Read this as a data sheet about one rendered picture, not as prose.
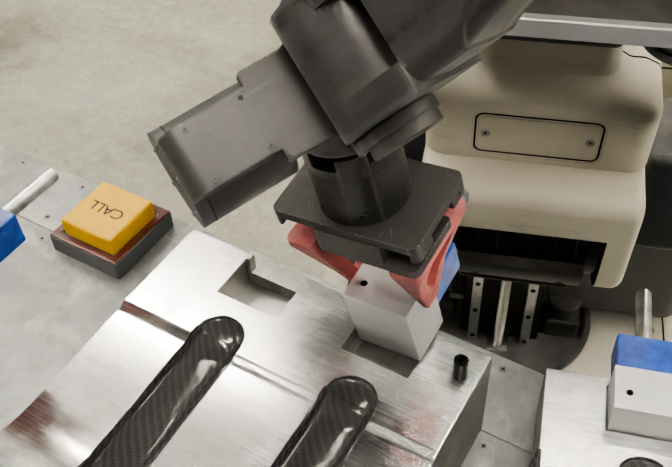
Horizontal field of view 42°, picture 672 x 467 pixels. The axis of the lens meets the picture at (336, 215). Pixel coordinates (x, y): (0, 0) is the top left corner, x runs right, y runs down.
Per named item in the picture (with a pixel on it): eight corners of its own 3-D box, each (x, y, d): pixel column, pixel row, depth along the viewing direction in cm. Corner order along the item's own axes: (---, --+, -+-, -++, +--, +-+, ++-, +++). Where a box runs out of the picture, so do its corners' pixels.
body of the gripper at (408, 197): (421, 272, 50) (396, 183, 45) (278, 228, 56) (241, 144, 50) (469, 192, 54) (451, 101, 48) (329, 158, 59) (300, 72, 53)
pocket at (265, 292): (255, 284, 72) (251, 252, 69) (311, 309, 69) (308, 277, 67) (222, 322, 69) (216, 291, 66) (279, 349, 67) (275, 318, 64)
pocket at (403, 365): (372, 336, 67) (372, 304, 65) (435, 363, 65) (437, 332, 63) (342, 379, 65) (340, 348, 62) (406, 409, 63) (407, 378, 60)
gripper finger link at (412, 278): (438, 351, 56) (411, 259, 50) (344, 317, 60) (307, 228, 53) (482, 271, 60) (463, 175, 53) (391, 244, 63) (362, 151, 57)
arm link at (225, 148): (457, 109, 39) (354, -57, 39) (233, 246, 37) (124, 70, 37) (393, 155, 51) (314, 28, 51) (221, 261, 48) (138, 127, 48)
